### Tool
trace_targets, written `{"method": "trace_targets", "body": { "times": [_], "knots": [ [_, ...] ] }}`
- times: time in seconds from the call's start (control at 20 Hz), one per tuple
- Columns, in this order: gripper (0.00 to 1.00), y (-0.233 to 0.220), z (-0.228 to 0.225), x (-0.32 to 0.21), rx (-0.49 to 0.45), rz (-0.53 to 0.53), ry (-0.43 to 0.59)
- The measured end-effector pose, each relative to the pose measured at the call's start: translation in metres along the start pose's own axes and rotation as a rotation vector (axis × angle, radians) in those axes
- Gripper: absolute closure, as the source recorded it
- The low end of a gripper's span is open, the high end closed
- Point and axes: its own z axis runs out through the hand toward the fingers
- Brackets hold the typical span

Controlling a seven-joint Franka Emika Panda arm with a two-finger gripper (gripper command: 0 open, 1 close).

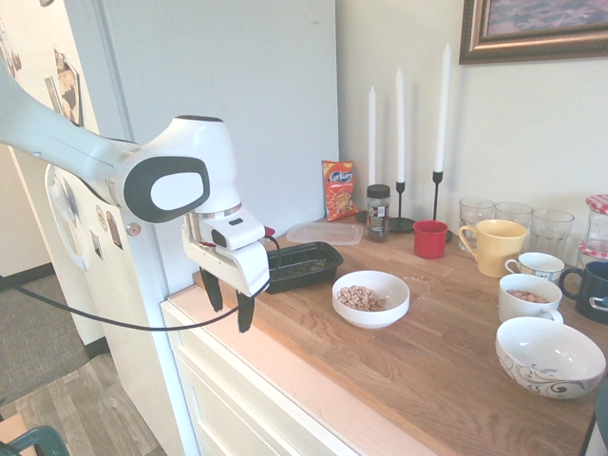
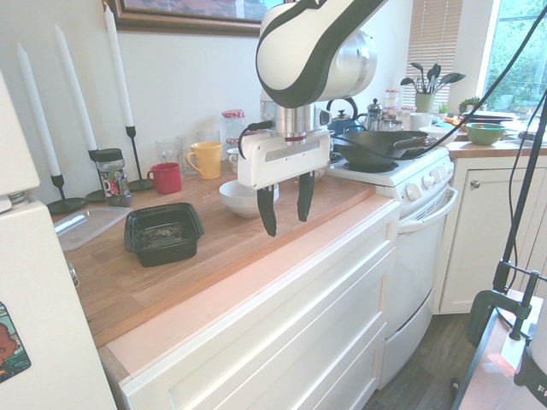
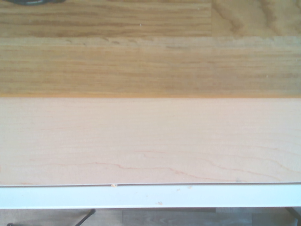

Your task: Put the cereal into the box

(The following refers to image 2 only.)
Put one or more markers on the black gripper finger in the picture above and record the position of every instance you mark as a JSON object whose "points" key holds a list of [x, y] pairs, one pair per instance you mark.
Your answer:
{"points": [[268, 209], [305, 196]]}

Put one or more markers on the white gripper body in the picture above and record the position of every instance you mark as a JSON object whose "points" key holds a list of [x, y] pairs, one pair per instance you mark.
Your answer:
{"points": [[282, 164]]}

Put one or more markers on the plain white bowl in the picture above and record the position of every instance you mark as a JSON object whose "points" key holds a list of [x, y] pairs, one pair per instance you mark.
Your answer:
{"points": [[239, 203]]}

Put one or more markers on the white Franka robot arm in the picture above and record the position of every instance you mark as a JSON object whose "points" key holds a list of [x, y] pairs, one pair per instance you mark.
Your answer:
{"points": [[290, 51]]}

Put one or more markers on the white cup with blue pattern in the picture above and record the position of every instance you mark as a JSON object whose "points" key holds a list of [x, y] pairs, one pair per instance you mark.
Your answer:
{"points": [[233, 160]]}

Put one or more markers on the small jar red checkered lid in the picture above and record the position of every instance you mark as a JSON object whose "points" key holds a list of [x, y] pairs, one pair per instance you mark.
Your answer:
{"points": [[232, 142]]}

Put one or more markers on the large jar red checkered lid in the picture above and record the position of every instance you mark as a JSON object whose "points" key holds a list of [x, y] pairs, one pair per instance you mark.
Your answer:
{"points": [[233, 124]]}

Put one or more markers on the blue kettle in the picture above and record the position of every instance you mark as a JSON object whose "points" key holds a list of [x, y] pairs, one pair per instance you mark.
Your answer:
{"points": [[342, 124]]}

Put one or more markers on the yellow mug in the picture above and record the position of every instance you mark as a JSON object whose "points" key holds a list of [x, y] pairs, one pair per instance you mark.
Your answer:
{"points": [[208, 160]]}

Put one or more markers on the clear drinking glass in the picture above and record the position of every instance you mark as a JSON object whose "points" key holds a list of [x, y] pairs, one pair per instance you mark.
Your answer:
{"points": [[208, 136], [187, 145], [167, 151]]}

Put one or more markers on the black wok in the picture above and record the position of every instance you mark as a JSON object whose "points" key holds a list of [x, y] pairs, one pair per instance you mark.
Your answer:
{"points": [[376, 147]]}

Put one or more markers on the glass French press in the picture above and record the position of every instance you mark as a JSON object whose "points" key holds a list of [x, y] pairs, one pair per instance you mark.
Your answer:
{"points": [[374, 119]]}

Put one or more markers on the red mug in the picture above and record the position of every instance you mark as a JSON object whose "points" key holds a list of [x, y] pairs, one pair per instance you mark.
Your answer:
{"points": [[167, 179]]}

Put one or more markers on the white stove knob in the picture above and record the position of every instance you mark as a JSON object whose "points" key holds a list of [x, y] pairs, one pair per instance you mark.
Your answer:
{"points": [[413, 192], [428, 182], [447, 171], [438, 175]]}

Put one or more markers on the black plastic food container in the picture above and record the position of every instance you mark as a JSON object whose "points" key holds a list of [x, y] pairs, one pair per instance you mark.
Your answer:
{"points": [[162, 239]]}

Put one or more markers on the white drawer cabinet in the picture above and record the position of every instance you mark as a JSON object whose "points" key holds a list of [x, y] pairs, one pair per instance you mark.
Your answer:
{"points": [[278, 320]]}

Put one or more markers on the white stove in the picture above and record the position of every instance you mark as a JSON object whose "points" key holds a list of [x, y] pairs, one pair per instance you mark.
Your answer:
{"points": [[410, 256]]}

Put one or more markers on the plain white mug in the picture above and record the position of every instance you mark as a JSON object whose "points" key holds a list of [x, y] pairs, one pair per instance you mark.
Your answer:
{"points": [[421, 121]]}

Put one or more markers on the shallow white bowl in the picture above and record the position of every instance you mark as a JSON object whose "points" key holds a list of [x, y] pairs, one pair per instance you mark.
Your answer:
{"points": [[436, 133]]}

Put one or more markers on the pale green utensil holder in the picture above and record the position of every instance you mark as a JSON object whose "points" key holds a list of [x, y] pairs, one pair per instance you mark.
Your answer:
{"points": [[424, 102]]}

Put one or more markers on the spice jar with black lid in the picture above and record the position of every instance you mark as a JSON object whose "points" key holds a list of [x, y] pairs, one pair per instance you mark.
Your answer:
{"points": [[112, 177]]}

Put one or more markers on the metal cabinet knob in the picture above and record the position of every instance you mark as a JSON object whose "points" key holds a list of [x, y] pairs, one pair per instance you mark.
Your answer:
{"points": [[474, 184]]}

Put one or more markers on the potted plant in white pot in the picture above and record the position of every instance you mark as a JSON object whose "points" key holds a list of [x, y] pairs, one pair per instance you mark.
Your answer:
{"points": [[431, 77]]}

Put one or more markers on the white door cabinet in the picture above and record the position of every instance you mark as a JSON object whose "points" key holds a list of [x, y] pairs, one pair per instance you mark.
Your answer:
{"points": [[478, 239]]}

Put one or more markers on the framed painting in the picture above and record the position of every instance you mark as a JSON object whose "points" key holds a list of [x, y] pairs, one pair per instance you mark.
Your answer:
{"points": [[179, 17]]}

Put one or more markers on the clear plastic lid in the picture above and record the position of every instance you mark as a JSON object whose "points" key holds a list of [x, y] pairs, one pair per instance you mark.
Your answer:
{"points": [[85, 226]]}

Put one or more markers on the small potted plant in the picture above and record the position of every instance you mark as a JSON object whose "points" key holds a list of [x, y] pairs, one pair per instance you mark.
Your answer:
{"points": [[468, 104]]}

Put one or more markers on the green bowl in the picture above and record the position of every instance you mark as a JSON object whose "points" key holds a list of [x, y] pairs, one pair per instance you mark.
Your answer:
{"points": [[485, 134]]}

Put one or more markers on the tall white taper candle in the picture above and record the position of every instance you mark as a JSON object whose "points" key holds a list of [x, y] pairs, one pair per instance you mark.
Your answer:
{"points": [[117, 64]]}

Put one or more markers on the wooden window blind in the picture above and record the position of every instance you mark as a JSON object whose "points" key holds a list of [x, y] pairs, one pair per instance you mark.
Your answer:
{"points": [[433, 38]]}

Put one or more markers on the dark green clamp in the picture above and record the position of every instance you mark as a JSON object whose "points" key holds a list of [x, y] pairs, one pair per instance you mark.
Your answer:
{"points": [[480, 316]]}

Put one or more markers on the medium white taper candle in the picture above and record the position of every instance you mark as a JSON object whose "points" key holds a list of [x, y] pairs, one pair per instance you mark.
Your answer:
{"points": [[74, 85]]}

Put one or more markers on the short white taper candle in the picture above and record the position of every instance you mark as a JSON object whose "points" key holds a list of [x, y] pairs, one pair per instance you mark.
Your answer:
{"points": [[38, 111]]}

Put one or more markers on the colourful bear fridge sticker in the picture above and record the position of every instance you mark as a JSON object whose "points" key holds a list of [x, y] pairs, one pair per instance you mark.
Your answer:
{"points": [[10, 341]]}

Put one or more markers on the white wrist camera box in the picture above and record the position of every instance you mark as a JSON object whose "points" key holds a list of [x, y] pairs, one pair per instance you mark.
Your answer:
{"points": [[323, 116]]}

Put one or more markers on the black camera stand pole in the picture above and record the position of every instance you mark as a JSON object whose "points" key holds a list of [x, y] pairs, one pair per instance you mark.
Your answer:
{"points": [[519, 205]]}

